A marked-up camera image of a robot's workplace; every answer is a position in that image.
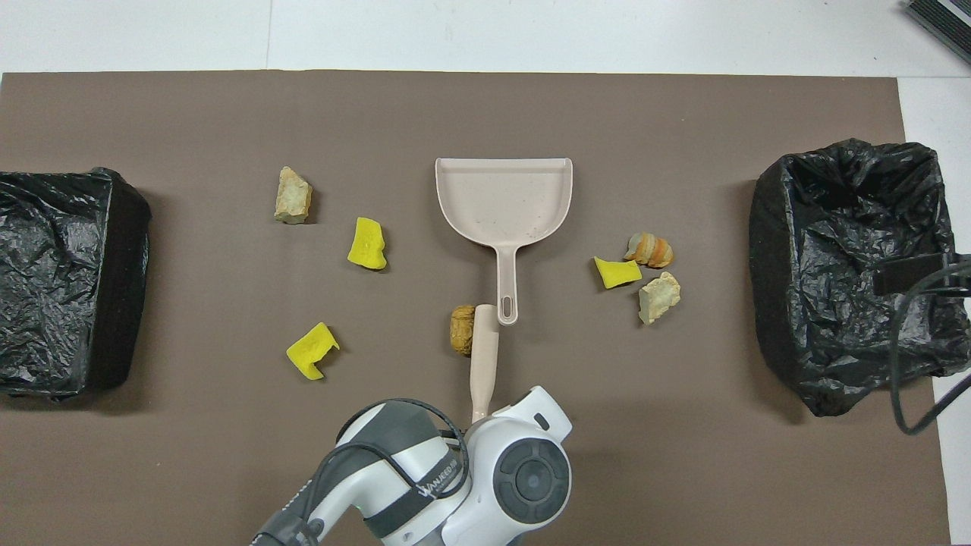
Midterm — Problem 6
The small beige bread chunk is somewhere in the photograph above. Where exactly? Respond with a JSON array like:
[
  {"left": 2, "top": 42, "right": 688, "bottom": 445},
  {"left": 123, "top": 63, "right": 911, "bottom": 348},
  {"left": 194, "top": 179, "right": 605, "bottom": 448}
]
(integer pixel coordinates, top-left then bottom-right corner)
[{"left": 638, "top": 271, "right": 681, "bottom": 325}]

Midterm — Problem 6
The striped croissant piece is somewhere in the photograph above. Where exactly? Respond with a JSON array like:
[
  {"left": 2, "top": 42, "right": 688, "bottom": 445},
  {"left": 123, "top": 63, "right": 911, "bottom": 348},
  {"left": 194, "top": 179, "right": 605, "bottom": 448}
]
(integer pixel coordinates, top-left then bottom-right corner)
[{"left": 624, "top": 232, "right": 674, "bottom": 269}]

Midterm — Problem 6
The yellow sponge wedge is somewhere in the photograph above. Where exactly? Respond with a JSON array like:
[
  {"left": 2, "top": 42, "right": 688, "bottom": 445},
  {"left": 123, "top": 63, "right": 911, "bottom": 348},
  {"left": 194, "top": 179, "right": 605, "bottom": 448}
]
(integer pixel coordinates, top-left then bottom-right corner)
[{"left": 593, "top": 256, "right": 643, "bottom": 290}]

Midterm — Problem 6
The beige plastic dustpan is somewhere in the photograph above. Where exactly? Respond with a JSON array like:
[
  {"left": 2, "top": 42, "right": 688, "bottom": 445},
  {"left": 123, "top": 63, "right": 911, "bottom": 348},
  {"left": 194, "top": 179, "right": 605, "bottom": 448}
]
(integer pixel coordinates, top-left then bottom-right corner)
[{"left": 435, "top": 158, "right": 573, "bottom": 327}]

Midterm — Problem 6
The beige brush handle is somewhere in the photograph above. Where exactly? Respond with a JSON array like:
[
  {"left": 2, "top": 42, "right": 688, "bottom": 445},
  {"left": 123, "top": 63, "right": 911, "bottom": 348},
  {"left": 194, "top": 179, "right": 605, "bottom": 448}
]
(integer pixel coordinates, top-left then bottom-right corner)
[{"left": 469, "top": 303, "right": 500, "bottom": 424}]

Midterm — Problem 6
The brown cork-like bread roll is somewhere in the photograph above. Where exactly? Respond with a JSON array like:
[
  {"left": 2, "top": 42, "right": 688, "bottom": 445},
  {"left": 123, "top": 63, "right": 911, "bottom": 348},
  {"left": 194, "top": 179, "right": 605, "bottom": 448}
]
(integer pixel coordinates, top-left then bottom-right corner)
[{"left": 450, "top": 305, "right": 476, "bottom": 356}]

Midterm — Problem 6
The yellow sponge chunk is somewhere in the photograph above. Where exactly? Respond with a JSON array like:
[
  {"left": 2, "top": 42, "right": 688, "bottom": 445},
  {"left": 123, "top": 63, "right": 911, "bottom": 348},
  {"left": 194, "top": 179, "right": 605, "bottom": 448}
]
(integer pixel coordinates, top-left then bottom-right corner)
[{"left": 347, "top": 217, "right": 388, "bottom": 271}]

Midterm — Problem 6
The notched yellow sponge piece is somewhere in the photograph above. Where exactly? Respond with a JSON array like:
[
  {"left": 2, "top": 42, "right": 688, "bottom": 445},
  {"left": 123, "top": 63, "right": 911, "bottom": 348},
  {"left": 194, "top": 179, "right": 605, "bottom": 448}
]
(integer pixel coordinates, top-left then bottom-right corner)
[{"left": 286, "top": 322, "right": 341, "bottom": 380}]

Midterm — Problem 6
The large beige bread chunk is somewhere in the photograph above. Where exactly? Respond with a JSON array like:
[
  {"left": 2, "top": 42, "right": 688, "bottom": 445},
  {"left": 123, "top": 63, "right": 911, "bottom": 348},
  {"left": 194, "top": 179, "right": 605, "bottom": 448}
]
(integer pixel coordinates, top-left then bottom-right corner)
[{"left": 274, "top": 166, "right": 313, "bottom": 226}]

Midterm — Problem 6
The black bag-lined open bin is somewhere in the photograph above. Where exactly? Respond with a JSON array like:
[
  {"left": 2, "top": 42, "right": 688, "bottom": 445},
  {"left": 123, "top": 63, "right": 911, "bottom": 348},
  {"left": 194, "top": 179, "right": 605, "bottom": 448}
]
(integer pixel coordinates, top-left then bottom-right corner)
[{"left": 749, "top": 139, "right": 971, "bottom": 418}]

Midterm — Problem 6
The dark ribbed object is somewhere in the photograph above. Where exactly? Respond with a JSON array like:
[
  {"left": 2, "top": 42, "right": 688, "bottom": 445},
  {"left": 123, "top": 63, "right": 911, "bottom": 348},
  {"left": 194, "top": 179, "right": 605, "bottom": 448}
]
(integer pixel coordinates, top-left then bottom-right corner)
[{"left": 903, "top": 0, "right": 971, "bottom": 65}]

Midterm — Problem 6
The brown table mat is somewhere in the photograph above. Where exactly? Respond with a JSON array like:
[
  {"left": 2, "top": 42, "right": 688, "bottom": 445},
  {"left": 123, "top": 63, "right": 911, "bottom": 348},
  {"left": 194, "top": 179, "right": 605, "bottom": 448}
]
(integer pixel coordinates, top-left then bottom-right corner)
[{"left": 0, "top": 71, "right": 953, "bottom": 546}]

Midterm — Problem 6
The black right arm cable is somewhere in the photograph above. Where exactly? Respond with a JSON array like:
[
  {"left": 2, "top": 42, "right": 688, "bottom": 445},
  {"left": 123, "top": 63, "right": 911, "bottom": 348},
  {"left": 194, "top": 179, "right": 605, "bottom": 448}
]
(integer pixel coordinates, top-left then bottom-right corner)
[{"left": 889, "top": 254, "right": 971, "bottom": 435}]

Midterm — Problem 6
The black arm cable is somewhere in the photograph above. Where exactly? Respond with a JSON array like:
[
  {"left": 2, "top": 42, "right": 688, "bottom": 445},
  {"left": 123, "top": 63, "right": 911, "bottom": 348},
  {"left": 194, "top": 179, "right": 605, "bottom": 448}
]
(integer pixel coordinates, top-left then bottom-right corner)
[
  {"left": 302, "top": 397, "right": 473, "bottom": 546},
  {"left": 889, "top": 254, "right": 971, "bottom": 435}
]

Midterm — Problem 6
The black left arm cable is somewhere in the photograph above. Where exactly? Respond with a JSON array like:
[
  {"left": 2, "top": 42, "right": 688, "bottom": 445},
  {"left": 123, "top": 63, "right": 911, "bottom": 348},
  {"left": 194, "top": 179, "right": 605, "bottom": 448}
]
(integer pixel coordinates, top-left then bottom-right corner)
[{"left": 302, "top": 397, "right": 473, "bottom": 546}]

